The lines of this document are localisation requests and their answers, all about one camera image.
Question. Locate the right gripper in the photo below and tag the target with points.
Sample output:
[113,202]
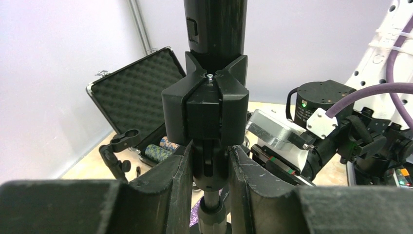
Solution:
[287,150]

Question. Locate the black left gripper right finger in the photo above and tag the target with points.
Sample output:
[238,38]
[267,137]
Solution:
[261,203]

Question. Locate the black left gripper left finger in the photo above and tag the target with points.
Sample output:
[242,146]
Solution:
[158,202]

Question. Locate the black round-base mic stand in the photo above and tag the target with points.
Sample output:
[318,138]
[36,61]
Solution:
[207,112]

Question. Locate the purple glitter microphone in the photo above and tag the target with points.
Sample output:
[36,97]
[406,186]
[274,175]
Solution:
[224,195]

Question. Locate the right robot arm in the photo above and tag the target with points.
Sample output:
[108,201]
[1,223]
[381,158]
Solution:
[367,121]

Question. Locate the black tripod stand with clip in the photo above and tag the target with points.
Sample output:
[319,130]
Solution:
[119,143]

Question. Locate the blue orange poker chip stack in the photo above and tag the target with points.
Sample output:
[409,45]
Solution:
[168,145]

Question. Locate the purple poker chip stack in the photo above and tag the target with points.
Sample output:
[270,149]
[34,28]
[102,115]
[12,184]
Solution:
[157,153]

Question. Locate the black poker chip case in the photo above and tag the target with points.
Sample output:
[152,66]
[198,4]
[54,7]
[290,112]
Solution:
[130,98]

